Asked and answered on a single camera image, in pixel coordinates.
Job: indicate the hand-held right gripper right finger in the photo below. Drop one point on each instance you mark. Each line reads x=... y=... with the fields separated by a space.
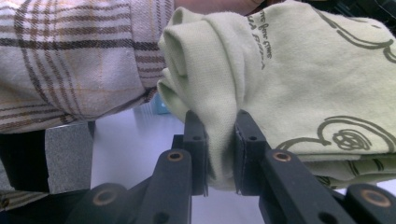
x=249 y=155

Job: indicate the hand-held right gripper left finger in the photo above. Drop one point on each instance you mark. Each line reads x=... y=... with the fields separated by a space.
x=196 y=149

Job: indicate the light blue plastic basket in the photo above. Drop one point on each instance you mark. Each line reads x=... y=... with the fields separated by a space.
x=160 y=105

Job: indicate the green printed baby romper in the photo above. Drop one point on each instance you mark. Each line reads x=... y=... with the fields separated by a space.
x=295 y=77

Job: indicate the white table board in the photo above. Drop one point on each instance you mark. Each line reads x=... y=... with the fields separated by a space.
x=130 y=149

